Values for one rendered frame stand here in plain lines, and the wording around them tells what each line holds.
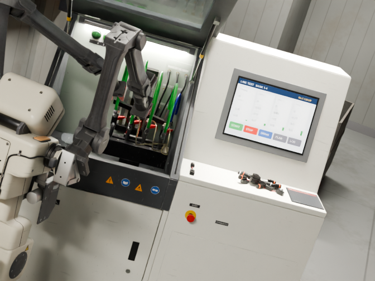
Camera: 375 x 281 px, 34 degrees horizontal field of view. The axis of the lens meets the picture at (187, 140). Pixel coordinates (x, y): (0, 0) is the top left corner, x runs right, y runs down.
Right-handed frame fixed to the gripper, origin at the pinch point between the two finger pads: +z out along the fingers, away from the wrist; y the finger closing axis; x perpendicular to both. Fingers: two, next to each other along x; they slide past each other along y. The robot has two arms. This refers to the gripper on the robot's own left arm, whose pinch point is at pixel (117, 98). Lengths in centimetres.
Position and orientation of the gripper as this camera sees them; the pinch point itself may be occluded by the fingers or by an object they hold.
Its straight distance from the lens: 272.2
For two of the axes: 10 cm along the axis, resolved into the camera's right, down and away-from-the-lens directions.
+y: -9.8, -1.2, 1.9
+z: 1.0, 5.1, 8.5
